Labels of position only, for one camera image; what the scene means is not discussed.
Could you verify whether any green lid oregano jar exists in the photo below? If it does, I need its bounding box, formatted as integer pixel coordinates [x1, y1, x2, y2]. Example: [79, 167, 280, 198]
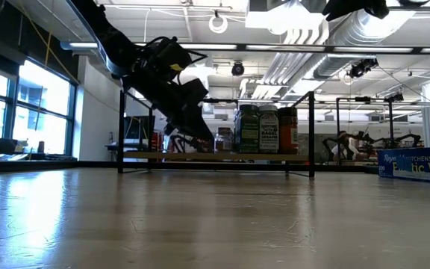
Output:
[236, 104, 261, 154]

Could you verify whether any dark background monitor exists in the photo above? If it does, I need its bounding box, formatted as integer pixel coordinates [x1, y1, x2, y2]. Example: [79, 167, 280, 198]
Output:
[124, 115, 156, 142]

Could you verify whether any person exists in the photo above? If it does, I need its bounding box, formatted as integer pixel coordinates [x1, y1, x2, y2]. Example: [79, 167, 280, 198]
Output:
[330, 130, 360, 162]

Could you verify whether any silver ventilation duct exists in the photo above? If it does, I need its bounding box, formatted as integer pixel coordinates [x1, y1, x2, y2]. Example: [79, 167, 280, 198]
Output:
[237, 0, 421, 102]

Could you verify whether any large window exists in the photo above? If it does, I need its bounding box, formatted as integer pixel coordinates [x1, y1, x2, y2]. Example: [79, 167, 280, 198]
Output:
[0, 55, 78, 160]

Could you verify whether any black track light cluster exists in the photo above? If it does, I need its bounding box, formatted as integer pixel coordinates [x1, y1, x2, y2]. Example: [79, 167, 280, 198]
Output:
[347, 58, 379, 79]

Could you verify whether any overhead LED light bar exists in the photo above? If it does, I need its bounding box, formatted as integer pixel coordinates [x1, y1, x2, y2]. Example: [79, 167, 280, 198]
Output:
[60, 40, 430, 54]

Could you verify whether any white lid bagel seasoning jar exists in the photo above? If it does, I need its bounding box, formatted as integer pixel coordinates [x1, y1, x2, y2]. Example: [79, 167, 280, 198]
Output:
[258, 105, 280, 154]

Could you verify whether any black metal table frame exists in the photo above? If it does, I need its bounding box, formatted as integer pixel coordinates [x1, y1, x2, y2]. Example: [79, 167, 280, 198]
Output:
[0, 159, 379, 175]

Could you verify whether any blue plastic wrap box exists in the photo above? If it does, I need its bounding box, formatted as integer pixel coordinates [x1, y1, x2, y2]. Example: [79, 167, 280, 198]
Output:
[377, 145, 430, 185]

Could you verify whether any black background stand frame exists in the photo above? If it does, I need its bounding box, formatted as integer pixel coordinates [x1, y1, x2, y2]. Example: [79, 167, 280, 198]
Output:
[336, 95, 405, 165]

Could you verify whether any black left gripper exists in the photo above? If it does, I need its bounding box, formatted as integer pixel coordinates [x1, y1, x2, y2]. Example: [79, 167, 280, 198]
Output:
[121, 36, 216, 143]

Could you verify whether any small cork lid glass jar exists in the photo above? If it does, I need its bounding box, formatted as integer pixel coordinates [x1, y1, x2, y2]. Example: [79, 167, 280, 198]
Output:
[214, 126, 234, 153]

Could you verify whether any white cable coil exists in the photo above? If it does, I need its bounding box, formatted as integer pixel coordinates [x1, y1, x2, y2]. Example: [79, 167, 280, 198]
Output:
[208, 13, 229, 34]

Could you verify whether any black wire spice rack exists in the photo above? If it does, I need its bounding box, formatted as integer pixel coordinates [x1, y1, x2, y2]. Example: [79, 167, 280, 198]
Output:
[116, 89, 316, 179]

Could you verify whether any black lid spice jar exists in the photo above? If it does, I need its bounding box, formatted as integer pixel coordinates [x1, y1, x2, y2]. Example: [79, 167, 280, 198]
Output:
[277, 107, 299, 155]

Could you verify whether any red background cabinet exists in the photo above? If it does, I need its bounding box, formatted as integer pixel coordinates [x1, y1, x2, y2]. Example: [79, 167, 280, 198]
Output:
[151, 130, 164, 152]

